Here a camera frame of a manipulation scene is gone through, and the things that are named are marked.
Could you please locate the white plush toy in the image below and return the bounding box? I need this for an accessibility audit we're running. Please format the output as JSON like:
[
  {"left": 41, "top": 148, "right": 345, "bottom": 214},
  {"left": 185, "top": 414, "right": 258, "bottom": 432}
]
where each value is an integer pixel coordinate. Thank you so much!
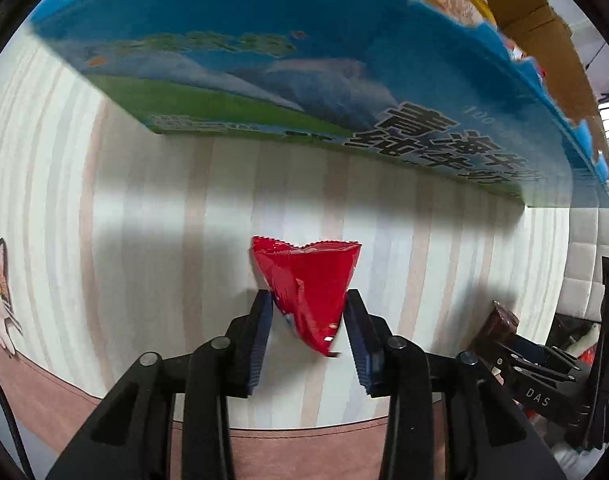
[{"left": 569, "top": 322, "right": 603, "bottom": 361}]

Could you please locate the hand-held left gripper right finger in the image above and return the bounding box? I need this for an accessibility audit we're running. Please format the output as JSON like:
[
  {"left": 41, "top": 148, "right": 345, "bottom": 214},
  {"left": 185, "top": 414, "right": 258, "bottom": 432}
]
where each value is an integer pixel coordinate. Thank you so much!
[{"left": 345, "top": 289, "right": 568, "bottom": 480}]

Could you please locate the printed cardboard box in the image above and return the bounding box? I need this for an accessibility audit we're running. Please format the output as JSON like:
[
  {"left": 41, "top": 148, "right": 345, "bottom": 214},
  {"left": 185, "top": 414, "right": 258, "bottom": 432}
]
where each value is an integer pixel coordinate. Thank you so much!
[{"left": 29, "top": 0, "right": 609, "bottom": 211}]

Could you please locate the red snack packet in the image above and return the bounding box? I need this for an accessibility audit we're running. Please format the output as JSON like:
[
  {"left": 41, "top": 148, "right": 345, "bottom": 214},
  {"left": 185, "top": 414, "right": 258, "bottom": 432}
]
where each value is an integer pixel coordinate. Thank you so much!
[{"left": 251, "top": 236, "right": 362, "bottom": 359}]

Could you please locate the striped cat print blanket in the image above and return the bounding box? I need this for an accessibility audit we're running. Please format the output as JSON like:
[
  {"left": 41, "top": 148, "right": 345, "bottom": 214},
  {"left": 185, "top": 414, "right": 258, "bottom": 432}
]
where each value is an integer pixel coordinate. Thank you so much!
[{"left": 0, "top": 35, "right": 576, "bottom": 480}]

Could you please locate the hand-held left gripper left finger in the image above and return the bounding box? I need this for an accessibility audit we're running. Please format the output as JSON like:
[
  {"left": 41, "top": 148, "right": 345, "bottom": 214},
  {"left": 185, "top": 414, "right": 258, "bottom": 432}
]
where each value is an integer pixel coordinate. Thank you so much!
[{"left": 44, "top": 289, "right": 274, "bottom": 480}]

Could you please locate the white quilted sofa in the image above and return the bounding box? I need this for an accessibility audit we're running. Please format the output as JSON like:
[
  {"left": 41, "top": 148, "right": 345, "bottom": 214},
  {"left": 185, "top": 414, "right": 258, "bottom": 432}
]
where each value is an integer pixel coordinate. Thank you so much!
[{"left": 563, "top": 205, "right": 609, "bottom": 322}]

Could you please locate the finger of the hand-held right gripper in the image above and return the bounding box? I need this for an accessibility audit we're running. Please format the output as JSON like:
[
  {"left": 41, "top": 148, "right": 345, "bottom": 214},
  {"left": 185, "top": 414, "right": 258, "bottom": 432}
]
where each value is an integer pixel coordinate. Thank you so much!
[
  {"left": 479, "top": 342, "right": 540, "bottom": 392},
  {"left": 515, "top": 335, "right": 588, "bottom": 373}
]

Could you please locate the brown snack packet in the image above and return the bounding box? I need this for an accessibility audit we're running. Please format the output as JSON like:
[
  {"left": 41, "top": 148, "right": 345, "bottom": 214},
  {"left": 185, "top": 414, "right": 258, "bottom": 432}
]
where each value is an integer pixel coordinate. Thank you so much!
[{"left": 472, "top": 300, "right": 521, "bottom": 357}]

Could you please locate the black cable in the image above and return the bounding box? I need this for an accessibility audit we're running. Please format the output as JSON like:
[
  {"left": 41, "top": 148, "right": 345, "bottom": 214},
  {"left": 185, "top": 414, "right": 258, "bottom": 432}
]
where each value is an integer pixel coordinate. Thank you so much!
[{"left": 0, "top": 352, "right": 36, "bottom": 480}]

